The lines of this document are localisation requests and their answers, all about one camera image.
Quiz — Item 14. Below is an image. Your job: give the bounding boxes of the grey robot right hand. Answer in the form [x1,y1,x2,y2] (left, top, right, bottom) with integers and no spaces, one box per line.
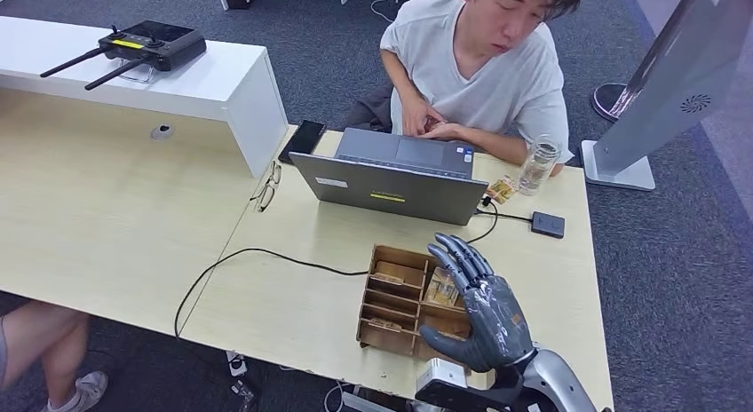
[418,233,537,374]

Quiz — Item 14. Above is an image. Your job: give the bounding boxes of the person's right hand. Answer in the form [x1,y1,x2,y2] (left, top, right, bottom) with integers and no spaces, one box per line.
[400,94,447,138]

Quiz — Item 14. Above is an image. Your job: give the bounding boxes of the person's left hand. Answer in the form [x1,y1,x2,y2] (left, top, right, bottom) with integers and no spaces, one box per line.
[420,122,470,142]

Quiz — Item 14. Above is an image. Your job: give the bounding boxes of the person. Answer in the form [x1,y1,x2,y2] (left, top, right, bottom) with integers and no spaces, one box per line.
[344,0,583,178]

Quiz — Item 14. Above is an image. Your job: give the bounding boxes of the wooden card organizer box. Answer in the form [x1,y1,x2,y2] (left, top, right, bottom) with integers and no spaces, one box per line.
[355,244,479,369]

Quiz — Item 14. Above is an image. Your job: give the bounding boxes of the person's leg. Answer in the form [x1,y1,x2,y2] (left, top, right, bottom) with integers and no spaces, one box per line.
[0,300,91,409]

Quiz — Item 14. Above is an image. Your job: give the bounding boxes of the grey laptop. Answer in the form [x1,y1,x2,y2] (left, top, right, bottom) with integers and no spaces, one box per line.
[287,127,489,227]

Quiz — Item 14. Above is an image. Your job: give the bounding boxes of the clear glass bottle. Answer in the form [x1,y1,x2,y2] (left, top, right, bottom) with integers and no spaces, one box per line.
[515,135,562,197]

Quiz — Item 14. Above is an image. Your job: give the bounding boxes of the black smartphone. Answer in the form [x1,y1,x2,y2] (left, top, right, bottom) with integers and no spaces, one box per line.
[277,120,327,166]

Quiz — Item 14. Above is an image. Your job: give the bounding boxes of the round chrome stand base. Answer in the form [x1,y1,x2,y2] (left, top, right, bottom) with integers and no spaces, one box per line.
[590,83,630,123]

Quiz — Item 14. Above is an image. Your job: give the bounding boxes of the black-rimmed eyeglasses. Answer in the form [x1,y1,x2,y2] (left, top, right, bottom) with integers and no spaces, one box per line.
[249,160,283,215]

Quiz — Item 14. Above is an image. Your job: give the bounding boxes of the white desk shelf riser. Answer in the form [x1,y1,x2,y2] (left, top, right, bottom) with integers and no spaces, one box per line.
[0,15,289,181]

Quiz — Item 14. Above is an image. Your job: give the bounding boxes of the grey kiosk display stand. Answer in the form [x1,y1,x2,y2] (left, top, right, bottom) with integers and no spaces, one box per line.
[581,0,753,193]

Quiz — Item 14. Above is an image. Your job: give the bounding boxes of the white power strip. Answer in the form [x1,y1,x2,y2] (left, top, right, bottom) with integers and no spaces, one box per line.
[226,351,249,379]

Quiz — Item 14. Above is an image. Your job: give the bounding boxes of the black power adapter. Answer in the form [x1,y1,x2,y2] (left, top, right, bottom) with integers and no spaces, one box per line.
[229,379,256,407]

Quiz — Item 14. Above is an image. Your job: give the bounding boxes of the black remote controller with antennas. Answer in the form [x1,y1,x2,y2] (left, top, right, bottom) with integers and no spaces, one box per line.
[38,20,208,93]

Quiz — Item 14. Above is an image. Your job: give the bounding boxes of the clear acrylic stand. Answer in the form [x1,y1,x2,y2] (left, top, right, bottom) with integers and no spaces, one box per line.
[115,60,159,86]

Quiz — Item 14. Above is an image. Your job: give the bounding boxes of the white sneaker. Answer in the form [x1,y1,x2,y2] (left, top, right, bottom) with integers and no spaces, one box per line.
[41,370,109,412]

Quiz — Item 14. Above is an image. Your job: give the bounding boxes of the short black reader cable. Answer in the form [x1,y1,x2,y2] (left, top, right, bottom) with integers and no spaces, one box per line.
[473,206,534,225]

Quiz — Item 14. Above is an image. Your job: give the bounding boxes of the white floor cable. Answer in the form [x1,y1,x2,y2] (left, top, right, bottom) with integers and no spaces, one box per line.
[321,381,348,412]

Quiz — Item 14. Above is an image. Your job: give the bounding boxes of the long black power cable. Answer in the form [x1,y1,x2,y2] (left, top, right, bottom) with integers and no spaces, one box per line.
[173,196,499,340]

